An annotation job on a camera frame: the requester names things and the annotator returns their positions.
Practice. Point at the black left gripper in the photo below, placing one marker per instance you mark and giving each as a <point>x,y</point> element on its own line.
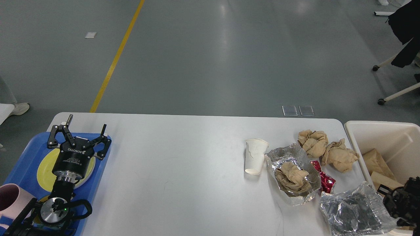
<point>73,162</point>

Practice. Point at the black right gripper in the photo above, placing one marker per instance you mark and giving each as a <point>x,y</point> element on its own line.
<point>403,203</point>

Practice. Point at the brown paper bag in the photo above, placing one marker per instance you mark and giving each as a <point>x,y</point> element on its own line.
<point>379,179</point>
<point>376,163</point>

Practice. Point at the clear plastic wrap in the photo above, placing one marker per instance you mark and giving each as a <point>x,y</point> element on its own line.
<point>356,212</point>

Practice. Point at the yellow plastic plate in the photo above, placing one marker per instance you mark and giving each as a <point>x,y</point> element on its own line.
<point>44,174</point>

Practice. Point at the pink ribbed mug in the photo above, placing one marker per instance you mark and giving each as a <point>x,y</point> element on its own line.
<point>13,199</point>

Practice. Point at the aluminium foil tray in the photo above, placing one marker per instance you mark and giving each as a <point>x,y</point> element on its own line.
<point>296,155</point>

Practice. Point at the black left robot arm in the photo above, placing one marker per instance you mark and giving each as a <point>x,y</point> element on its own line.
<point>57,214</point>

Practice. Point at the pale green plate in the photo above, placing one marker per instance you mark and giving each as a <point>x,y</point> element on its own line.
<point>89,172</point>

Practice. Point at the brown paper bag in bin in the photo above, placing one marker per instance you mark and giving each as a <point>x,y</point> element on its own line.
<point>376,163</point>

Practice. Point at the cream plastic bin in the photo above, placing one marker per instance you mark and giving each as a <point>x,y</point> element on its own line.
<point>397,142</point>

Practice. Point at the red foil wrapper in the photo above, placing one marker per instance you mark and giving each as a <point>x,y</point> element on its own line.
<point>327,182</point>

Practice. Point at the crumpled beige napkin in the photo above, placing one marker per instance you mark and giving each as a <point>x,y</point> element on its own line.
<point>314,143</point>
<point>339,156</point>

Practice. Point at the white shoe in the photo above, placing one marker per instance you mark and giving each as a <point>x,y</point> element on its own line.
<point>19,109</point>

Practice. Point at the beige office chair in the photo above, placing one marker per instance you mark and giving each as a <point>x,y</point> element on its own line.
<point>395,83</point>

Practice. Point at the crumpled brown napkin in foil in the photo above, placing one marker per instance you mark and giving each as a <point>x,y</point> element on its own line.
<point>292,180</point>

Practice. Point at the floor outlet plates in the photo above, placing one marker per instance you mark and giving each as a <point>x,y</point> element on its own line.
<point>294,111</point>

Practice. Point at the white paper cup lying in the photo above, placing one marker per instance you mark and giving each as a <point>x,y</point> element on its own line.
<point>254,155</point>

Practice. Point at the black jacket on chair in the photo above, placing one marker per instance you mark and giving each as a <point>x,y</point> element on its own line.
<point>405,24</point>

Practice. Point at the white desk frame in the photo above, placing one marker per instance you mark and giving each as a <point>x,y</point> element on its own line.
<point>383,13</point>

